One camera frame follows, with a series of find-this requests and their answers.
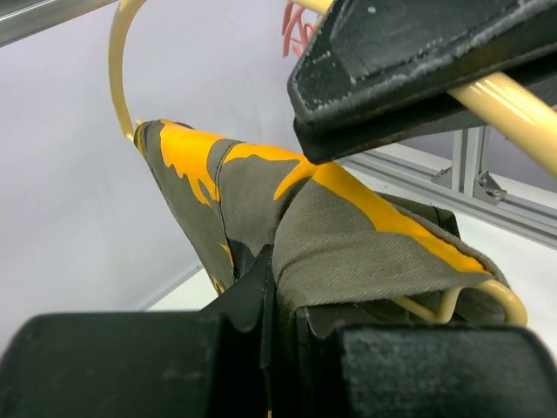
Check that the camouflage trousers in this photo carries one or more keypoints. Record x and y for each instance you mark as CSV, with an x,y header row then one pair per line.
x,y
333,239

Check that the cream yellow hanger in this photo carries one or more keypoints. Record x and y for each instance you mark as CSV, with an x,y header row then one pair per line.
x,y
496,98

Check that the metal clothes rail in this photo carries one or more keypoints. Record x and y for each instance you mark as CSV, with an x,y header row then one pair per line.
x,y
24,18

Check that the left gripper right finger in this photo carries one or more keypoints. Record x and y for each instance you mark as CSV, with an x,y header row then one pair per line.
x,y
350,365

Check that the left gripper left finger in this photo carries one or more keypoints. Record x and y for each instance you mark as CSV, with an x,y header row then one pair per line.
x,y
209,363

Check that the pink hanger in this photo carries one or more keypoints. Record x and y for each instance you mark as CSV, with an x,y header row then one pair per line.
x,y
295,31

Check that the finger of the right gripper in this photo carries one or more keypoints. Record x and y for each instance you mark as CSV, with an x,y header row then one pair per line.
x,y
369,58
433,115

